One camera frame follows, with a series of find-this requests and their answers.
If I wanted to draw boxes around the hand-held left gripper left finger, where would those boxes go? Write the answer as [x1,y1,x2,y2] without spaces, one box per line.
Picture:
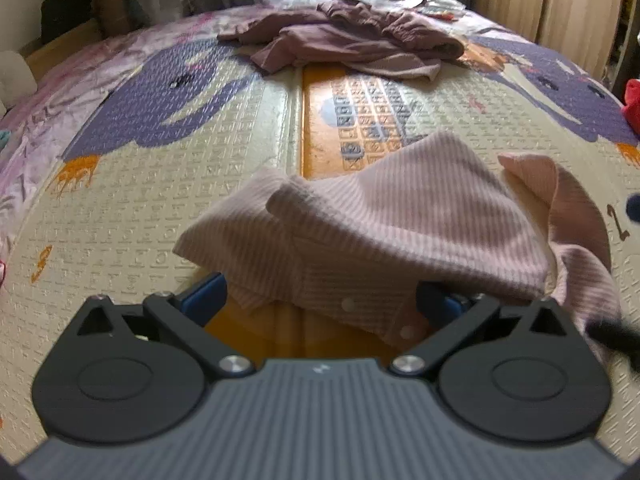
[75,272,256,379]

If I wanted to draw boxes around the wooden headboard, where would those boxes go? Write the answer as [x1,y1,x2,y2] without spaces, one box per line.
[20,20,108,78]

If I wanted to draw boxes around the mauve elastic-waist pants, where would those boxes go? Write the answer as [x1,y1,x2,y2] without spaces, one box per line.
[320,0,466,61]

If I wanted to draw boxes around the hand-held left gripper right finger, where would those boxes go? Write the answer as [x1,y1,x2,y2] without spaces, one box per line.
[389,281,573,378]

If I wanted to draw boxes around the clear plastic wrapper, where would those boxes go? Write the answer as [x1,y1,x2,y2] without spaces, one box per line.
[424,0,468,20]

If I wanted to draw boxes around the black bag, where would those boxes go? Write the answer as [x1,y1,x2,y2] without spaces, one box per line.
[40,0,96,43]

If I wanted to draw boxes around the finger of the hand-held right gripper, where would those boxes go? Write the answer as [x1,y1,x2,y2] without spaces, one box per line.
[586,317,640,366]

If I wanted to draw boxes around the mauve top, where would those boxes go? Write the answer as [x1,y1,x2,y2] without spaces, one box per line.
[217,10,351,73]

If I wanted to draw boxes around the white pillow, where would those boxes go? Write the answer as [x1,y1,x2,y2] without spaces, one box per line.
[0,50,36,111]

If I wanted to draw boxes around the wooden wardrobe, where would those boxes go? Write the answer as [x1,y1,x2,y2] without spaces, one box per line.
[475,0,626,81]

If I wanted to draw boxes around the pink floral bed sheet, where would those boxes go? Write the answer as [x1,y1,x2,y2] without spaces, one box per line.
[0,15,211,201]

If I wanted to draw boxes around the pink striped top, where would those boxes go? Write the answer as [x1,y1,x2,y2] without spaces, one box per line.
[172,130,626,361]

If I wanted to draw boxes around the red cloth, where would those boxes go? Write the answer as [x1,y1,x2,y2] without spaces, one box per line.
[622,79,640,133]

